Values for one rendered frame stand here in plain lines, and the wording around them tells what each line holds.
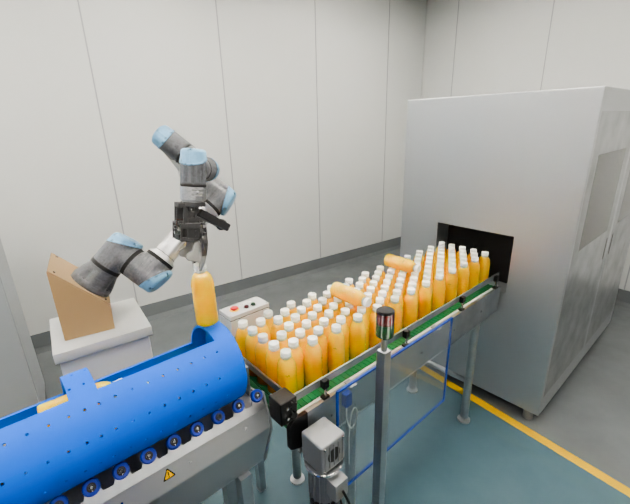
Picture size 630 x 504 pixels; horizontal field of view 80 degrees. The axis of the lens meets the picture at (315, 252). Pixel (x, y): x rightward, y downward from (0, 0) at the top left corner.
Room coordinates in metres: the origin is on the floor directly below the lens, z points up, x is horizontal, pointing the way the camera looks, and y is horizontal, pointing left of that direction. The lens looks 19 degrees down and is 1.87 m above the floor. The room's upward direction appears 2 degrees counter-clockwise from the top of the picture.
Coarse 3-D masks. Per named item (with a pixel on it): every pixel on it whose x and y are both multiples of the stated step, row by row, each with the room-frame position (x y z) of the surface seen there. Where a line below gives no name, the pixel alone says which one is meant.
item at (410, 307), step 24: (432, 264) 2.07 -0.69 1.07; (456, 264) 2.09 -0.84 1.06; (480, 264) 2.14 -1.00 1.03; (360, 288) 1.72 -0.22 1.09; (432, 288) 1.79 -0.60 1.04; (456, 288) 1.88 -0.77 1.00; (336, 312) 1.50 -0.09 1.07; (408, 312) 1.63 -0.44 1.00; (336, 336) 1.30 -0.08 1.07; (360, 336) 1.38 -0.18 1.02; (336, 360) 1.29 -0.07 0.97
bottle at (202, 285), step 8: (200, 272) 1.10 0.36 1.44; (208, 272) 1.12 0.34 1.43; (192, 280) 1.09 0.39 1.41; (200, 280) 1.09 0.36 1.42; (208, 280) 1.10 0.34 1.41; (192, 288) 1.09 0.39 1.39; (200, 288) 1.08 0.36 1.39; (208, 288) 1.09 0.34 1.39; (192, 296) 1.10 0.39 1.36; (200, 296) 1.08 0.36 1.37; (208, 296) 1.09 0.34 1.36; (200, 304) 1.08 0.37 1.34; (208, 304) 1.08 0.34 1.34; (216, 304) 1.12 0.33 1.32; (200, 312) 1.08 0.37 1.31; (208, 312) 1.08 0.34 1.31; (216, 312) 1.11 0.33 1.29; (200, 320) 1.08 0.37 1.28; (208, 320) 1.08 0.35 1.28; (216, 320) 1.10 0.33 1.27
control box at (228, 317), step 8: (256, 296) 1.63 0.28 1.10; (248, 304) 1.55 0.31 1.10; (256, 304) 1.55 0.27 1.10; (264, 304) 1.55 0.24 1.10; (224, 312) 1.48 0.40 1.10; (232, 312) 1.48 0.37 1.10; (240, 312) 1.47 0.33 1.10; (248, 312) 1.49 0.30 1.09; (256, 312) 1.52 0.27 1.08; (224, 320) 1.47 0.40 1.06; (232, 320) 1.44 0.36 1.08; (248, 320) 1.49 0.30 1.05; (232, 328) 1.43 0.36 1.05
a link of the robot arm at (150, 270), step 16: (208, 192) 1.54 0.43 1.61; (224, 192) 1.55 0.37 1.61; (208, 208) 1.51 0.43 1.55; (224, 208) 1.54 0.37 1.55; (176, 240) 1.42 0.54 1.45; (144, 256) 1.36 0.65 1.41; (160, 256) 1.36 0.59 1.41; (176, 256) 1.42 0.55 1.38; (128, 272) 1.32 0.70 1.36; (144, 272) 1.32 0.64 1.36; (160, 272) 1.34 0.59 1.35; (144, 288) 1.32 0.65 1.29
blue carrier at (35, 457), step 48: (192, 336) 1.20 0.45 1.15; (144, 384) 0.88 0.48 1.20; (192, 384) 0.94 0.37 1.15; (240, 384) 1.02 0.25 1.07; (0, 432) 0.70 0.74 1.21; (48, 432) 0.72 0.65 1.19; (96, 432) 0.76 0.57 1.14; (144, 432) 0.83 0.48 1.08; (0, 480) 0.64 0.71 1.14; (48, 480) 0.68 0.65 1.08
